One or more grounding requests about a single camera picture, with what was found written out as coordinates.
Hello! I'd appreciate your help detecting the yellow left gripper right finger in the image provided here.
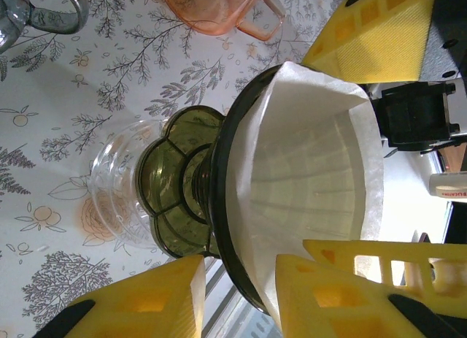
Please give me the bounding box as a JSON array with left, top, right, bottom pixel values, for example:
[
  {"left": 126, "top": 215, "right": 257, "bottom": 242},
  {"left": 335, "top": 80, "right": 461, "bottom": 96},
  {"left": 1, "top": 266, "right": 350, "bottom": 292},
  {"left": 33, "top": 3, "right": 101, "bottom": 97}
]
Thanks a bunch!
[{"left": 276, "top": 253, "right": 467, "bottom": 338}]

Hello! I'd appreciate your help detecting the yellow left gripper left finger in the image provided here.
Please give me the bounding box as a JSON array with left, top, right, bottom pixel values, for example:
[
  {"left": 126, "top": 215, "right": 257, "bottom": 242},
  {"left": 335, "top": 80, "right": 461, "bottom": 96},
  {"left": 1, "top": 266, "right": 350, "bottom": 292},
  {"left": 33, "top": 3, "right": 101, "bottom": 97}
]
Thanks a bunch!
[{"left": 38, "top": 256, "right": 207, "bottom": 338}]

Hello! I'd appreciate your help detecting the white paper coffee filter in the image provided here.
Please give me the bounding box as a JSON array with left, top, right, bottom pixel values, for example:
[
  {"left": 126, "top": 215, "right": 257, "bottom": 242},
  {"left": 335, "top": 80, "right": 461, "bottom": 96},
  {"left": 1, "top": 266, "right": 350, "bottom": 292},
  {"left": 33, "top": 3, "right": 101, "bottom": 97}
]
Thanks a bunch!
[{"left": 225, "top": 60, "right": 386, "bottom": 317}]

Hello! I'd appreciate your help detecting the dark green plastic dripper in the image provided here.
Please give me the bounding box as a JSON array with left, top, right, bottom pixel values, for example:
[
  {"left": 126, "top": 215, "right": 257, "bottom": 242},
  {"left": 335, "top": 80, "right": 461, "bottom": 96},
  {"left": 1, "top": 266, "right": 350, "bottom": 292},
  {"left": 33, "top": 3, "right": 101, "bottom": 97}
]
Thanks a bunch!
[{"left": 135, "top": 62, "right": 289, "bottom": 315}]

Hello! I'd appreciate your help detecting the white tube with red text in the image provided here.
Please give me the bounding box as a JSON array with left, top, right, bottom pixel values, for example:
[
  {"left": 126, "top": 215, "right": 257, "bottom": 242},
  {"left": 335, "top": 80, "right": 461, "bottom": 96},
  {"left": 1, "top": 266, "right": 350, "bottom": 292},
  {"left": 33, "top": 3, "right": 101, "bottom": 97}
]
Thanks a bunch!
[{"left": 429, "top": 172, "right": 467, "bottom": 200}]

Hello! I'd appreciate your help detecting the clear glass carafe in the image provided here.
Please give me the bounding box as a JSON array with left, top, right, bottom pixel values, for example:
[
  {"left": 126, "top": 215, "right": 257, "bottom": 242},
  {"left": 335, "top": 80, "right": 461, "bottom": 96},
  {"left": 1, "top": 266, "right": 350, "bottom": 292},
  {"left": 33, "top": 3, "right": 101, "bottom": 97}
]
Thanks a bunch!
[{"left": 89, "top": 119, "right": 172, "bottom": 250}]

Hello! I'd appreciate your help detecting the pink glass carafe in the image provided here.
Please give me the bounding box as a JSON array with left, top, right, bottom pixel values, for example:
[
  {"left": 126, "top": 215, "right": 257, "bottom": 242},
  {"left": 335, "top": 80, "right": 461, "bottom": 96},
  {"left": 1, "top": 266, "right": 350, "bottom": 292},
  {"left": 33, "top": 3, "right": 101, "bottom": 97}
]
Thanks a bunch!
[{"left": 158, "top": 0, "right": 287, "bottom": 42}]

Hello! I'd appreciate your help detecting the floral patterned tablecloth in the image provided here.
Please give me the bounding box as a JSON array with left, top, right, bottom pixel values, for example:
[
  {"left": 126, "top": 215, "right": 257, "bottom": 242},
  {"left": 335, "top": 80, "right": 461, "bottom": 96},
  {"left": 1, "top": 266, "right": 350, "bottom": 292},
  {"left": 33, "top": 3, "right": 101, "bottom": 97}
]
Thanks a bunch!
[{"left": 0, "top": 0, "right": 347, "bottom": 338}]

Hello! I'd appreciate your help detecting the smoky grey ribbed glass carafe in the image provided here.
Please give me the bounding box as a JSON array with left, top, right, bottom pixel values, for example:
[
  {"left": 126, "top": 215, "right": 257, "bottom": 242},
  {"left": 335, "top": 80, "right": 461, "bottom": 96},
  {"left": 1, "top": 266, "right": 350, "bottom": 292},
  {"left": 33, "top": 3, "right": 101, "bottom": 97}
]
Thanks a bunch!
[{"left": 0, "top": 0, "right": 90, "bottom": 55}]

